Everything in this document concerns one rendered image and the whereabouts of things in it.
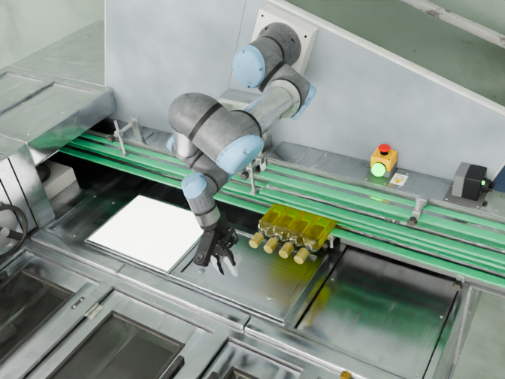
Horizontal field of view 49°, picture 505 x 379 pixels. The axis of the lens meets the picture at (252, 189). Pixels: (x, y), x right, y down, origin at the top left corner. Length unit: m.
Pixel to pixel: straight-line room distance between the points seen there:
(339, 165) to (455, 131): 0.41
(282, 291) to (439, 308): 0.51
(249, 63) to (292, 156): 0.49
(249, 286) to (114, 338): 0.48
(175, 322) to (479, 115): 1.17
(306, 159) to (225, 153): 0.75
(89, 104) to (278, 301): 1.20
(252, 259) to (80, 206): 0.88
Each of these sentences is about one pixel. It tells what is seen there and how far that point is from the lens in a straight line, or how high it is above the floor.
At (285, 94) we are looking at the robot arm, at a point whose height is 1.07.
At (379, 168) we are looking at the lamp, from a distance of 1.86.
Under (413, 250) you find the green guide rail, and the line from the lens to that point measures 1.92.
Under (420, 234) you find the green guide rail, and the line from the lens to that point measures 1.84.
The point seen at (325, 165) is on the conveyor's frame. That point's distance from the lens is 1.96.
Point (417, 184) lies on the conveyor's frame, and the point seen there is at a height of 0.82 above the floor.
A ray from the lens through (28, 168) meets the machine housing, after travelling 2.35.
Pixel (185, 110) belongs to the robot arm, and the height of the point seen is 1.42.
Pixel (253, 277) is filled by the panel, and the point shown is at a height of 1.19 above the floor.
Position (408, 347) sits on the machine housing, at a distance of 1.81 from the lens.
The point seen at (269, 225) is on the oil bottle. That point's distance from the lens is 1.92.
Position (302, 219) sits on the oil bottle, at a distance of 1.93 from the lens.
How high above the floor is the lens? 2.29
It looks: 41 degrees down
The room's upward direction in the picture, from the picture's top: 137 degrees counter-clockwise
